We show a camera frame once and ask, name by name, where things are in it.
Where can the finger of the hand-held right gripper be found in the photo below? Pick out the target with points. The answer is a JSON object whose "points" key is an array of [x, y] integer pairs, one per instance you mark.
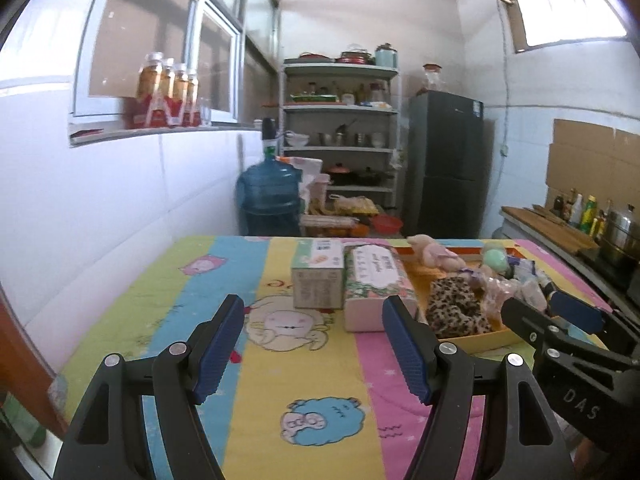
{"points": [[545, 337], [575, 310]]}

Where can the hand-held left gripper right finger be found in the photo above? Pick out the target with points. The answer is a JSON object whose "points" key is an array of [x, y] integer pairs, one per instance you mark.
{"points": [[407, 355]]}

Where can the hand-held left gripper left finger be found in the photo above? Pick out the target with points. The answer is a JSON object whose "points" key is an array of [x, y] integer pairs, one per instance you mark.
{"points": [[220, 350]]}

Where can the leopard print scrunchie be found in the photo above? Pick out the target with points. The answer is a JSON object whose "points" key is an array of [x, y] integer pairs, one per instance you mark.
{"points": [[455, 305]]}

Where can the orange-rimmed cardboard box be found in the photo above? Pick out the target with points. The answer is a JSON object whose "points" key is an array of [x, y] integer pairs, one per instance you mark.
{"points": [[475, 339]]}

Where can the mint green soft ball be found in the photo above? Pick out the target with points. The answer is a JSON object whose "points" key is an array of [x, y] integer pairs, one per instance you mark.
{"points": [[495, 261]]}

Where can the beige plush bear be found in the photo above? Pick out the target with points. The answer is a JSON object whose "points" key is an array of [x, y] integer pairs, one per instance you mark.
{"points": [[435, 257]]}

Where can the grey kitchen counter cabinet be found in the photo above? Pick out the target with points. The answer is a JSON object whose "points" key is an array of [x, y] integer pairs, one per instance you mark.
{"points": [[550, 265]]}

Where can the black induction cooker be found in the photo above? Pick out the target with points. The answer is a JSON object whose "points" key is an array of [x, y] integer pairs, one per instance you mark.
{"points": [[610, 270]]}

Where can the floral tissue pack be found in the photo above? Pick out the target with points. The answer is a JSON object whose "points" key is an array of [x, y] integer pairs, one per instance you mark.
{"points": [[375, 280]]}

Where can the wooden cutting board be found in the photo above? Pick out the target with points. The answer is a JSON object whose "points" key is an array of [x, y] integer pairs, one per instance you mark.
{"points": [[545, 230]]}

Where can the steel steamer pot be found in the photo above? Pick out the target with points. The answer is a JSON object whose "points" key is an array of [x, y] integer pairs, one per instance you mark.
{"points": [[622, 235]]}

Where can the green bottle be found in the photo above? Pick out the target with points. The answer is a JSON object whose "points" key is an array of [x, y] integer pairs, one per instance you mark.
{"points": [[589, 215]]}

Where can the white bottle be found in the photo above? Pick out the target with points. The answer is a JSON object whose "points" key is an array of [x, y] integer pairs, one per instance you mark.
{"points": [[577, 212]]}

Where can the dark sauce bottle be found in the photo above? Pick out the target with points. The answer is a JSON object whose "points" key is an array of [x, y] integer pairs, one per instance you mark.
{"points": [[558, 207]]}

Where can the green white carton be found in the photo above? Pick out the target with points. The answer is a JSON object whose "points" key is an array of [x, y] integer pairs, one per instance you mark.
{"points": [[317, 280]]}

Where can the red plastic basin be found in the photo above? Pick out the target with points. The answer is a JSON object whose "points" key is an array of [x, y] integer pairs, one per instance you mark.
{"points": [[387, 224]]}

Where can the cardboard sheet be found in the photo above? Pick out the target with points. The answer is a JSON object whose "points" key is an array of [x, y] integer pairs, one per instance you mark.
{"points": [[585, 160]]}

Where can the wrapped noodle bundle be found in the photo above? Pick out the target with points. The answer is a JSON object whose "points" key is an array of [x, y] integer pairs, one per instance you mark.
{"points": [[327, 221]]}

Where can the bag of eggs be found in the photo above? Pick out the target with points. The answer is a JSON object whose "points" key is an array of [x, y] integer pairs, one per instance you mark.
{"points": [[355, 206]]}

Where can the blue water jug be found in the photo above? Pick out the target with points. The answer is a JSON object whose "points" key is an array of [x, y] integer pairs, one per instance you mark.
{"points": [[267, 195]]}

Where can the black wok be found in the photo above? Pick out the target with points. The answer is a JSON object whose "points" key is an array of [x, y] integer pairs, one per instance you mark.
{"points": [[375, 176]]}

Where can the dark refrigerator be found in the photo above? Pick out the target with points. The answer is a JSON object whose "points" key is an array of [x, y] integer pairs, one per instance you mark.
{"points": [[445, 175]]}

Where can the black pot with red lid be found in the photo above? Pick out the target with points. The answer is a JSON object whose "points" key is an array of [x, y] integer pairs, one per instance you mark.
{"points": [[342, 175]]}

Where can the white sack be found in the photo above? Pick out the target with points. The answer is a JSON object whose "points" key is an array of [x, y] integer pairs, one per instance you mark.
{"points": [[307, 167]]}

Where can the stack of white bowls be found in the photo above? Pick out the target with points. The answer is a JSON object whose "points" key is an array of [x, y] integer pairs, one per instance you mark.
{"points": [[297, 140]]}

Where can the glass tumbler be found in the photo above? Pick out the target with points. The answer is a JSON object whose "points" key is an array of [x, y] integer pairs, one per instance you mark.
{"points": [[205, 112]]}

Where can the grey metal shelving unit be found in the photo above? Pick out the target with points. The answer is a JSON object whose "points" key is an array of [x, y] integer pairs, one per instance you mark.
{"points": [[340, 109]]}

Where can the glass jar with red lid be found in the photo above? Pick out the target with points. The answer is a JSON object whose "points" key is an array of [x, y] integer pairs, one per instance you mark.
{"points": [[433, 80]]}

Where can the sliding window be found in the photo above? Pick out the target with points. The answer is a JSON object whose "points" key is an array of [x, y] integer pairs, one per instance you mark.
{"points": [[195, 60]]}

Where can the teal canister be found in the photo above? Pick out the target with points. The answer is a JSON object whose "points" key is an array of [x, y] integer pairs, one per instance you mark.
{"points": [[386, 57]]}

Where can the red pot with glass lid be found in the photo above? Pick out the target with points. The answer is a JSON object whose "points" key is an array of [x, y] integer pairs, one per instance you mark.
{"points": [[356, 56]]}

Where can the small skylight window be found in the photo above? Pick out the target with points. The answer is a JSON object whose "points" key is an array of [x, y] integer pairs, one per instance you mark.
{"points": [[565, 5]]}

